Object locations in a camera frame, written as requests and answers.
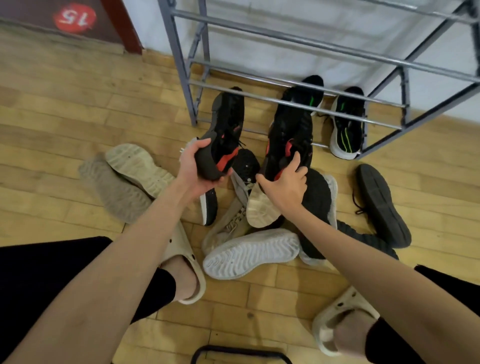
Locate red door frame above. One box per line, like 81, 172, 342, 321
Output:
100, 0, 144, 55

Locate person's right forearm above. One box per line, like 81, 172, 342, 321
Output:
286, 204, 480, 364

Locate black red sneaker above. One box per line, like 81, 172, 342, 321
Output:
258, 101, 314, 185
194, 86, 246, 182

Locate red round sticker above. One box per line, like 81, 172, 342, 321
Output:
52, 2, 98, 35

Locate person's right hand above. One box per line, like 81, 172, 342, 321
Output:
254, 151, 309, 218

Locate black metal stool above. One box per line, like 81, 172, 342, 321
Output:
190, 344, 293, 364

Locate grey metal shoe rack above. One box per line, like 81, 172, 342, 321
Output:
157, 0, 480, 160

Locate cream clog with flower charm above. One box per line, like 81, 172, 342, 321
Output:
159, 221, 207, 305

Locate person's left hand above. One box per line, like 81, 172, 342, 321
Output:
176, 137, 233, 200

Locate black green-striped sneaker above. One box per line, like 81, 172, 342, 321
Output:
329, 86, 367, 161
279, 74, 325, 117

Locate person's left forearm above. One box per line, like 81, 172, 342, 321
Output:
0, 183, 196, 364

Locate person's right foot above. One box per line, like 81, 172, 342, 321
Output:
329, 309, 376, 357

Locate person's left foot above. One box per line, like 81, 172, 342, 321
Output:
161, 254, 200, 301

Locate person's foot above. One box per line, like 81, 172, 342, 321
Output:
329, 309, 376, 357
161, 254, 200, 301

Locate cream clog with pink charm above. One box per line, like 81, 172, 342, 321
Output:
311, 285, 382, 358

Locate dark brown door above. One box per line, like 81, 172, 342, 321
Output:
0, 0, 125, 46

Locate person's black trousers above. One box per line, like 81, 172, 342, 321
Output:
0, 236, 480, 364

